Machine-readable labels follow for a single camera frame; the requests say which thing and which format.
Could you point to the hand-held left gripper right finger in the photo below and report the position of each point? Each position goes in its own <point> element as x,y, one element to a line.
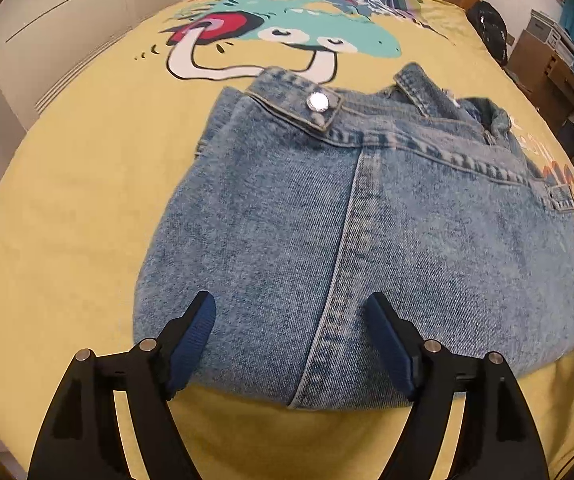
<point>392,345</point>

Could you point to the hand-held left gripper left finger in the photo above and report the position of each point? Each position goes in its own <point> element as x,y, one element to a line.
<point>189,345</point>

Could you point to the blue denim jacket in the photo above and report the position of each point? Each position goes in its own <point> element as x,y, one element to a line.
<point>367,220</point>

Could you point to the yellow printed bed sheet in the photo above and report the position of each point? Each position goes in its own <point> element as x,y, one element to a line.
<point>77,185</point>

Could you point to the brown wooden desk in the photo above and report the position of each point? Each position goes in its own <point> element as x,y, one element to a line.
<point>537,70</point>

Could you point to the black backpack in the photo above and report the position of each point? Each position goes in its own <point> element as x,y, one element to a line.
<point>489,30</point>

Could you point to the white wardrobe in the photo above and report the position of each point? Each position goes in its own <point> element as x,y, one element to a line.
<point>57,25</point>

